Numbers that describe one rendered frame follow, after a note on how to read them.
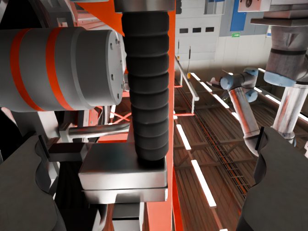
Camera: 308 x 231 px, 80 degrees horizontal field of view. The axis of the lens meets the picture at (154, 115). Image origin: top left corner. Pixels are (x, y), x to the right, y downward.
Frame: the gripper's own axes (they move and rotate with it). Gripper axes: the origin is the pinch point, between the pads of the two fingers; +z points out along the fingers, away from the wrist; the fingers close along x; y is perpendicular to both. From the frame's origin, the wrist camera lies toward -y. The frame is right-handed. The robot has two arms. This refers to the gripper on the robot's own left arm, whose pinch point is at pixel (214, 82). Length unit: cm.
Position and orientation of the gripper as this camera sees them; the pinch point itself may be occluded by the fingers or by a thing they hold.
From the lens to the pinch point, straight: 147.1
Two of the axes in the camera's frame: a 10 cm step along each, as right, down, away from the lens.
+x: -9.3, 0.9, -3.6
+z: -3.6, -4.5, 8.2
